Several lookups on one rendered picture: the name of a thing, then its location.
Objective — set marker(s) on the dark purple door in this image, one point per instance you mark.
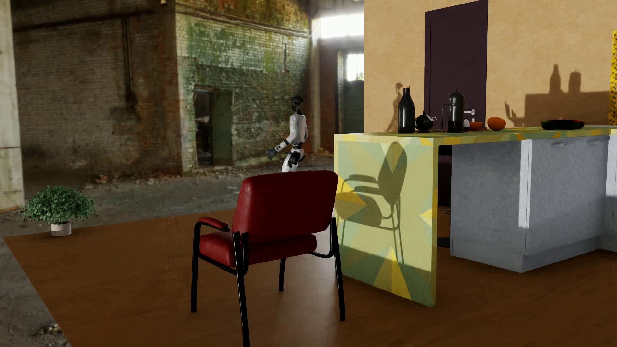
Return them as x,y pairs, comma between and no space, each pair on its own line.
456,58

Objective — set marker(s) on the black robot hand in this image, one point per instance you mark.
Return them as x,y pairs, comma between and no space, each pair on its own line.
272,153

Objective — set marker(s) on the black french press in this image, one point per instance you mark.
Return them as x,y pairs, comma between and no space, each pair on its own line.
455,112

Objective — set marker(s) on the small orange bowl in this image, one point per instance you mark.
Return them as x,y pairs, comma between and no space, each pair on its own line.
476,126

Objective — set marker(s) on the grey kitchen cabinet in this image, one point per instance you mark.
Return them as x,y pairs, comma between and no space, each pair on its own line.
530,202

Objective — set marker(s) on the black glass bottle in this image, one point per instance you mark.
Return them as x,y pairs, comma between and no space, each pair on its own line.
406,112

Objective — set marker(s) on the orange round fruit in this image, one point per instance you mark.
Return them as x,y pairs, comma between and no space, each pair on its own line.
496,124

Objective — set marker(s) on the red leather office chair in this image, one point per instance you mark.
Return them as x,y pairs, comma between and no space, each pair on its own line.
274,217

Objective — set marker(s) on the black teapot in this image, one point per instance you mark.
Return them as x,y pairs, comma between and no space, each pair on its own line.
424,122

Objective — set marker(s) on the yellow patterned kitchen counter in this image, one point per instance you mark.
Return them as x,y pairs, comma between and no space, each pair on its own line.
385,212

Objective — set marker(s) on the white humanoid robot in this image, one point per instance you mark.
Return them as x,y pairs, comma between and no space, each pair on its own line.
298,130

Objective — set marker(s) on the black flat dish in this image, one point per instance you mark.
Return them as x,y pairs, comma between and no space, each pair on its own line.
561,124

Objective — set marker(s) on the potted green plant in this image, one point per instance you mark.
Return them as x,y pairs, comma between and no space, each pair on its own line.
59,206

